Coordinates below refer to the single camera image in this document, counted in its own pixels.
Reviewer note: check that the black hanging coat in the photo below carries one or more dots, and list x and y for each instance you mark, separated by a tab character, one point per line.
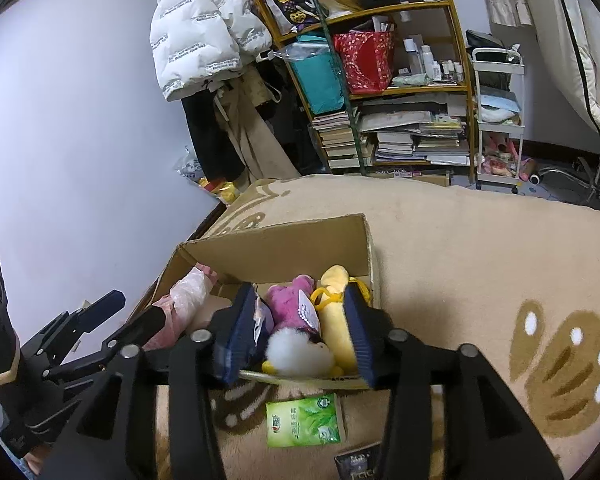
210	140

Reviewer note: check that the pink plastic-wrapped soft toy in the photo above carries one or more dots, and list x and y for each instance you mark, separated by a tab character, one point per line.
185	295

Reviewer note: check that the cardboard box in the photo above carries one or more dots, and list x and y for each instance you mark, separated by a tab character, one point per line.
280	245

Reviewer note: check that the teal gift bag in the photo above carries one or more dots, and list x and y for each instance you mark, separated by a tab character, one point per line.
320	85

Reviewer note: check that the yellow plush toy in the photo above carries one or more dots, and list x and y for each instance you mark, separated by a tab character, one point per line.
335	320

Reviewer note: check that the plastic bag with yellow items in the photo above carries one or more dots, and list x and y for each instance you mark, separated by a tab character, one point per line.
220	190

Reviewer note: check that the green tissue pack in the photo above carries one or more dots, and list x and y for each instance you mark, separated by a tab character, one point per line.
302	420

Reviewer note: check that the white fluffy penguin plush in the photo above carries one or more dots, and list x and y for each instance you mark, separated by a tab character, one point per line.
295	352

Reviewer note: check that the white puffer jacket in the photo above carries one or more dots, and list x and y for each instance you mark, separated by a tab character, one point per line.
190	35

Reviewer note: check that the group of white cosmetic bottles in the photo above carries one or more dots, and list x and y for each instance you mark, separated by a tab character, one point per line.
427	60

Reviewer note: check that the wooden shelf rack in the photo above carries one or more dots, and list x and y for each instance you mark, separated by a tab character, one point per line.
420	89

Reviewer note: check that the white trolley cart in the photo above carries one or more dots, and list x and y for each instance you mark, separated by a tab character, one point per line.
500	132

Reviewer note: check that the beige hanging coat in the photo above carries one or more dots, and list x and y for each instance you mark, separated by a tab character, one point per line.
260	150

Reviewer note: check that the cream padded office chair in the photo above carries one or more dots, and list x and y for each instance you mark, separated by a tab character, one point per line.
580	35

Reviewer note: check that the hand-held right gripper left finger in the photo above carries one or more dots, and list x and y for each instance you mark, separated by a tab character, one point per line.
240	340

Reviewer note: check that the black tissue pack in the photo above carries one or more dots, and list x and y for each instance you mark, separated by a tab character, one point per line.
355	465

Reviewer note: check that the dark hanging clothes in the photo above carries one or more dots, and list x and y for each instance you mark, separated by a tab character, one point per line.
295	135

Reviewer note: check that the pink plush toy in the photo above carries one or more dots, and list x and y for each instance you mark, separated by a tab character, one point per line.
287	305

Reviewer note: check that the red patterned gift bag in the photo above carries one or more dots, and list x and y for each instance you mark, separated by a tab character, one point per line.
365	65

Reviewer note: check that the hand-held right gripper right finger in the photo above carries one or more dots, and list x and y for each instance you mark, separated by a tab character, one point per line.
360	345

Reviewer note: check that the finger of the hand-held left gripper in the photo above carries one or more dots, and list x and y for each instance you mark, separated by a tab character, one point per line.
140	325
102	307

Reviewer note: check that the pile of books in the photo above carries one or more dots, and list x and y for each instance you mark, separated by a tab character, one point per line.
400	145

